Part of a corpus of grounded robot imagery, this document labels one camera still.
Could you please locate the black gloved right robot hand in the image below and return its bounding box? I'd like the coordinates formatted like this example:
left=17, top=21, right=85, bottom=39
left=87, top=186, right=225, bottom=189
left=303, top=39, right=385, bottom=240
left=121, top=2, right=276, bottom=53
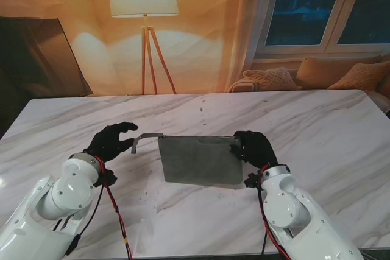
left=230, top=130, right=278, bottom=170

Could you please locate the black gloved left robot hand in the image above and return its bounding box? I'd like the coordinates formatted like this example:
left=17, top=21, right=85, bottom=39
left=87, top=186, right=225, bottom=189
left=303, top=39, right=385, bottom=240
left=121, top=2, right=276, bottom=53
left=83, top=122, right=140, bottom=163

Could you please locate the grey suede zipper pouch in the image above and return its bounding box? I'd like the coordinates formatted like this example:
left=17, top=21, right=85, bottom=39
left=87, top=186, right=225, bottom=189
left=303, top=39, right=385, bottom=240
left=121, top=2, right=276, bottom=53
left=130, top=132, right=244, bottom=187

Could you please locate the cream knitted cushion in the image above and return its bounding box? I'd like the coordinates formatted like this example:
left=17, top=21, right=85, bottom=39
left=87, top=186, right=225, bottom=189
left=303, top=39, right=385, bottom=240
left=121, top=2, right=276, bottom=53
left=242, top=66, right=303, bottom=91

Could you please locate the beige sofa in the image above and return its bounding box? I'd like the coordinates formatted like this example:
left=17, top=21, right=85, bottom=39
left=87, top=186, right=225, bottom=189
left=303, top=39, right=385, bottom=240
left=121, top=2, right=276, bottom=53
left=227, top=54, right=390, bottom=118

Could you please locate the plain orange cushion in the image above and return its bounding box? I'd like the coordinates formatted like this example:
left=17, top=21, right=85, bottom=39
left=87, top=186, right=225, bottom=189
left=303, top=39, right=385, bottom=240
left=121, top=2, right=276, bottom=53
left=296, top=55, right=382, bottom=90

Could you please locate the dark flat television screen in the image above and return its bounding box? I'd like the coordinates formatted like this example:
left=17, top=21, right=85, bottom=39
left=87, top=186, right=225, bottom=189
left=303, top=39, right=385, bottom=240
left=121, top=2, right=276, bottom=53
left=0, top=16, right=94, bottom=127

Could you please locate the sheer beige curtain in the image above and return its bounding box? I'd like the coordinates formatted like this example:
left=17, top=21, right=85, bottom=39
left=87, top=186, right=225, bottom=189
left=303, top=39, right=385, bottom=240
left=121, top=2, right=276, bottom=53
left=224, top=0, right=285, bottom=93

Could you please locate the orange knitted cushion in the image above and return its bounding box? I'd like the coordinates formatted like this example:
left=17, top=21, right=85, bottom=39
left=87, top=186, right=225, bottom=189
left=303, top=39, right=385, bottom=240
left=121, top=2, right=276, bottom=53
left=327, top=61, right=390, bottom=91

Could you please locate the white framed window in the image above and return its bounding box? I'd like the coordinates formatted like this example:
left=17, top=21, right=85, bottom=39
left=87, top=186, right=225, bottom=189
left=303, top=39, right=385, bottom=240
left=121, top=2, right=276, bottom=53
left=253, top=0, right=390, bottom=60

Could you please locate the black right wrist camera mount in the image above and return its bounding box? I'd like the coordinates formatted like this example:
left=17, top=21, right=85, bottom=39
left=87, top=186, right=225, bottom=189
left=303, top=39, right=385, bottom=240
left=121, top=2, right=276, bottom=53
left=243, top=172, right=263, bottom=189

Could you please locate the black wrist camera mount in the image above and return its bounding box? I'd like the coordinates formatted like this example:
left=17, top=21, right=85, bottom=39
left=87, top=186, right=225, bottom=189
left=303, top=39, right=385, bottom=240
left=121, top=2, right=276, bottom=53
left=93, top=168, right=118, bottom=188
left=243, top=172, right=263, bottom=189

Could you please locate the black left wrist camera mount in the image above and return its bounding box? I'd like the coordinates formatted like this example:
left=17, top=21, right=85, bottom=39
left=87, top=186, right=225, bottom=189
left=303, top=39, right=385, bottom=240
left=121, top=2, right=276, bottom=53
left=93, top=168, right=118, bottom=188

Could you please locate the red black left arm cable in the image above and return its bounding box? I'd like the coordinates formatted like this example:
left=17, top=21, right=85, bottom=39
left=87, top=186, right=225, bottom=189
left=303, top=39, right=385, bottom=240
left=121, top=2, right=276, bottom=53
left=53, top=158, right=133, bottom=260

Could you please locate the red black arm cable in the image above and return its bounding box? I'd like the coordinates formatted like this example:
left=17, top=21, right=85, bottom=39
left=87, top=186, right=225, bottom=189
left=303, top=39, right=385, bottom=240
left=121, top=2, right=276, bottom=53
left=255, top=168, right=293, bottom=260
left=53, top=158, right=133, bottom=260

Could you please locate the red black right arm cable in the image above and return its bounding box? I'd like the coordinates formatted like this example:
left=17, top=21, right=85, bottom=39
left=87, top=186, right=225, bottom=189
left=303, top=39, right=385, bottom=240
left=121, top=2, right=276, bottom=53
left=255, top=168, right=293, bottom=260

